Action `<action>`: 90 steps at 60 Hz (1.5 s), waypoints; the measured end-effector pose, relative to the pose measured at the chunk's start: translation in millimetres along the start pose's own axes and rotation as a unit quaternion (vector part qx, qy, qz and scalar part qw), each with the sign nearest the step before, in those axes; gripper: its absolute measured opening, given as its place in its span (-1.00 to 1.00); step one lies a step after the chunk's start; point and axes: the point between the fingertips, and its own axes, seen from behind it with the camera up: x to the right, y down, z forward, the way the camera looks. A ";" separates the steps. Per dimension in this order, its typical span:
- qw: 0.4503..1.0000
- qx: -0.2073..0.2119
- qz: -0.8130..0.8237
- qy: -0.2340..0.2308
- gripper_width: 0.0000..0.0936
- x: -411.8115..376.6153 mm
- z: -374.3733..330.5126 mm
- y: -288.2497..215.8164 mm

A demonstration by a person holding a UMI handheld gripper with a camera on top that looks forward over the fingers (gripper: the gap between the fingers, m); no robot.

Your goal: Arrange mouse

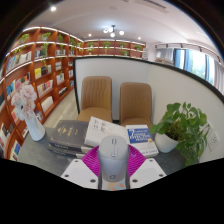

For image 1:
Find white ceramic jug vase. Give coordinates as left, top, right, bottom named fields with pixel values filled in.
left=24, top=113, right=46, bottom=142

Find white ceiling air vent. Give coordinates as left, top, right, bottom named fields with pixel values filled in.
left=133, top=0, right=169, bottom=13

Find thick dark hardcover book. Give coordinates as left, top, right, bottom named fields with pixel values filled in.
left=48, top=119, right=90, bottom=152

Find white plant pot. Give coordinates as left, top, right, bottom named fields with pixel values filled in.
left=154, top=132, right=179, bottom=154

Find tan upholstered chair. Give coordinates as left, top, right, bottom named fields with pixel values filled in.
left=77, top=75, right=114, bottom=123
left=119, top=81, right=154, bottom=128

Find white wall socket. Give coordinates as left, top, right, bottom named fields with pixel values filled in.
left=204, top=124, right=220, bottom=153

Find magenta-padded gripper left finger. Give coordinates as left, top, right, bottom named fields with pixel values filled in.
left=60, top=145, right=101, bottom=190

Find curved wooden bookshelf unit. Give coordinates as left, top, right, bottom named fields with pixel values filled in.
left=0, top=26, right=84, bottom=161

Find white computer mouse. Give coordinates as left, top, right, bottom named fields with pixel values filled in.
left=97, top=135, right=130, bottom=183

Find window with curtains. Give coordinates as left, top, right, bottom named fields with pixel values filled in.
left=154, top=43, right=224, bottom=94

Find green leafy plant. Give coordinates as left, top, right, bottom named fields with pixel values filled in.
left=149, top=101, right=209, bottom=167

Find white book with blue cover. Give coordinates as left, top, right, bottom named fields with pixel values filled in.
left=125, top=124, right=160, bottom=158

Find pink and white flowers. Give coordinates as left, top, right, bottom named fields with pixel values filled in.
left=10, top=79, right=38, bottom=122

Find thick white book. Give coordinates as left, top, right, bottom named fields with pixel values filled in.
left=83, top=116, right=131, bottom=148

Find ceiling lamp cluster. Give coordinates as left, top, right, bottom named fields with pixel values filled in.
left=102, top=24, right=125, bottom=38

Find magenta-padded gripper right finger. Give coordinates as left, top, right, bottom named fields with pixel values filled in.
left=126, top=143, right=168, bottom=190

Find thin dark hardcover book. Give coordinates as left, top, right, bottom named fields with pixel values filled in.
left=47, top=143, right=86, bottom=159

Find wooden wall shelf with plants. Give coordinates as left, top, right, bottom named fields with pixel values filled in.
left=83, top=38, right=147, bottom=59

